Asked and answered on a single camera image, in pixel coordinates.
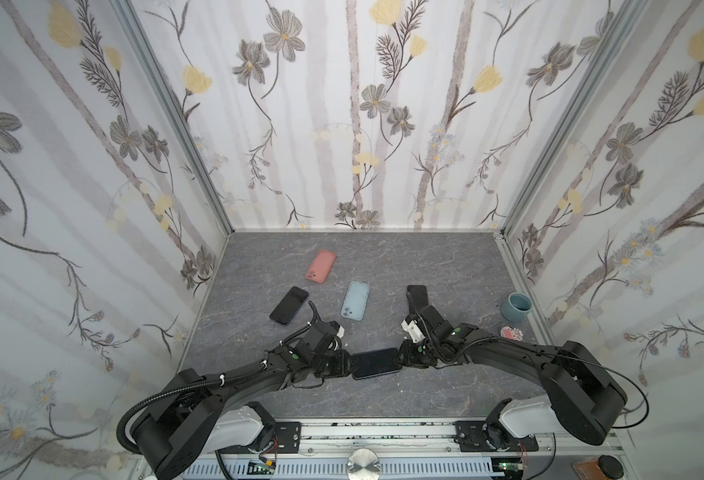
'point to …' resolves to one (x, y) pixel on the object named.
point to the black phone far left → (288, 306)
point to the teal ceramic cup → (516, 306)
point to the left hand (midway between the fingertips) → (351, 361)
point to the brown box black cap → (603, 467)
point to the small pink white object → (511, 333)
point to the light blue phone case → (355, 301)
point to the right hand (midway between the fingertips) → (389, 355)
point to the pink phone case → (320, 266)
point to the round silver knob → (363, 464)
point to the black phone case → (375, 363)
